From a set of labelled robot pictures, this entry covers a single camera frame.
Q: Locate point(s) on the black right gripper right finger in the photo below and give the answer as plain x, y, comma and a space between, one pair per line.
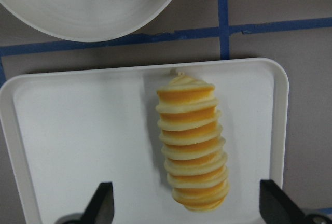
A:
276, 207

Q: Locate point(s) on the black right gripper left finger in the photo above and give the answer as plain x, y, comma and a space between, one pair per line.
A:
101, 207

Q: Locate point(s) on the striped bread roll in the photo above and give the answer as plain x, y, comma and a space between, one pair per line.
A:
193, 146

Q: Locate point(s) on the white round plate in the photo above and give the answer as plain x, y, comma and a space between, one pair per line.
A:
86, 20

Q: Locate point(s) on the white rectangular tray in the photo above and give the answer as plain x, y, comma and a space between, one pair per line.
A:
67, 132

